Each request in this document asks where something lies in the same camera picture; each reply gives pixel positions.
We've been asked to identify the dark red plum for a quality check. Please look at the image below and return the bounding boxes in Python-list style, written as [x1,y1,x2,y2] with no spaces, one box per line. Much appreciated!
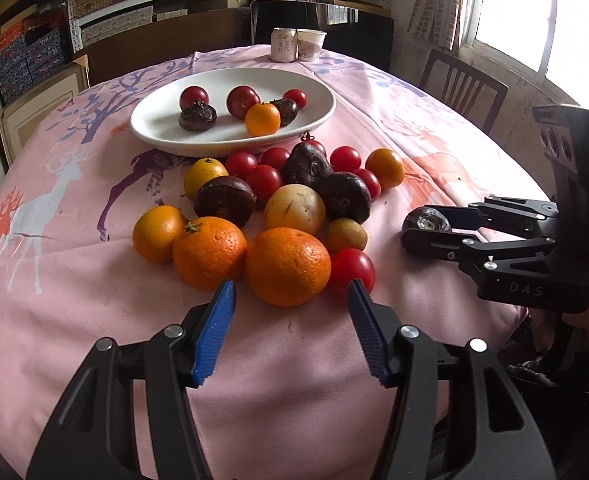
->
[226,85,261,120]

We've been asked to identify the white oval plate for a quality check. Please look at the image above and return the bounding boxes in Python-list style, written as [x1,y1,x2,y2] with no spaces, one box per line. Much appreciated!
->
[130,67,336,158]

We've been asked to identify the white paper cup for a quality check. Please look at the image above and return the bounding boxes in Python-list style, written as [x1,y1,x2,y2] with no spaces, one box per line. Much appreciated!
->
[297,28,327,62]

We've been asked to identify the pink printed tablecloth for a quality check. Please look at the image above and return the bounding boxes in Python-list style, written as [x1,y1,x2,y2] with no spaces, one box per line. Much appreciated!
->
[0,44,550,480]

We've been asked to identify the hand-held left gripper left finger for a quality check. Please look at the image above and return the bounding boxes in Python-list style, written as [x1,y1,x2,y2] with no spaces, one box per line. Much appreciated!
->
[27,279,238,480]

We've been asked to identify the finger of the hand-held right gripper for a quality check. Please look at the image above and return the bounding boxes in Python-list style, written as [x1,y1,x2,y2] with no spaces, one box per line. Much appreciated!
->
[421,196,560,236]
[401,227,557,273]

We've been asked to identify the black glossy panel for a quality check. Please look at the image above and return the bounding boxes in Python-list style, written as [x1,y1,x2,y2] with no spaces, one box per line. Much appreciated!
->
[249,0,395,73]

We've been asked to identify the orange tomato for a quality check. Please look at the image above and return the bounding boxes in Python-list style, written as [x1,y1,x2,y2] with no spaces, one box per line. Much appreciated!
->
[365,148,406,190]
[245,102,282,137]

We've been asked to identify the stack of blue patterned boxes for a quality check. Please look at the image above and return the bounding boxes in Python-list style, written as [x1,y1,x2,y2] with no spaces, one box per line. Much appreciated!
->
[0,15,72,106]

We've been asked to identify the orange with green stem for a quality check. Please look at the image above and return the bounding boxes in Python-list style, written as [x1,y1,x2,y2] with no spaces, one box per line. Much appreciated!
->
[172,216,249,292]

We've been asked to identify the pale yellow round fruit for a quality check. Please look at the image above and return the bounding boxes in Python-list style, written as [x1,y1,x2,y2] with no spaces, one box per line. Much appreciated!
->
[264,184,326,237]

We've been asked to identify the brown wooden board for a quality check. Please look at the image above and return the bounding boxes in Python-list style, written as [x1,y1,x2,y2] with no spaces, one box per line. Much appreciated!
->
[73,7,251,86]

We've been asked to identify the window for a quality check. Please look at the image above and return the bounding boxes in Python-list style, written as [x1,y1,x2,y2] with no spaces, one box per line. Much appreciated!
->
[459,0,589,126]

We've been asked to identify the white drink can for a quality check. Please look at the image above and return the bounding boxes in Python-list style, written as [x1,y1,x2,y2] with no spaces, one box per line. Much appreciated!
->
[270,27,297,62]

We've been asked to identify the large orange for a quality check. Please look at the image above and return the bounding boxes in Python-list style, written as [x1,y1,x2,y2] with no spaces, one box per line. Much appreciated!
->
[246,227,332,308]

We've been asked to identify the white patterned box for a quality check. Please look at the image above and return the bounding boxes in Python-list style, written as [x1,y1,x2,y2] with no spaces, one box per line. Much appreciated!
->
[80,6,155,43]

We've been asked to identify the pale wooden picture frame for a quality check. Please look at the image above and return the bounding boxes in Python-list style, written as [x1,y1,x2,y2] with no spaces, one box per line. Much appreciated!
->
[0,55,91,168]

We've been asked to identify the dark red tomato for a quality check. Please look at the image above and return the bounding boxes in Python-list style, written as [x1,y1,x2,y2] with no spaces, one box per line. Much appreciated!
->
[179,86,210,111]

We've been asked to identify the yellow tomato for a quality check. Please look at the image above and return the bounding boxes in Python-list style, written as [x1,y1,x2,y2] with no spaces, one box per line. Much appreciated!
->
[183,158,229,200]

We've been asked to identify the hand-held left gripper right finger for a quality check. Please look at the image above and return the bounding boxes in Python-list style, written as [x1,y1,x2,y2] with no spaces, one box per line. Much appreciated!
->
[347,279,557,480]

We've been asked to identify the dark wooden chair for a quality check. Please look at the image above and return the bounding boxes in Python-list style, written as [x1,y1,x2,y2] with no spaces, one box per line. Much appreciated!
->
[419,48,509,133]

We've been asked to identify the patterned curtain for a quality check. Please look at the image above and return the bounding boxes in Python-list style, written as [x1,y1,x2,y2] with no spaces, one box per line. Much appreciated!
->
[407,0,467,56]

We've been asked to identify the dark clothing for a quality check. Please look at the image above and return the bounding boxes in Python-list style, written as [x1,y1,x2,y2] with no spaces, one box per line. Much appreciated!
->
[504,350,589,480]

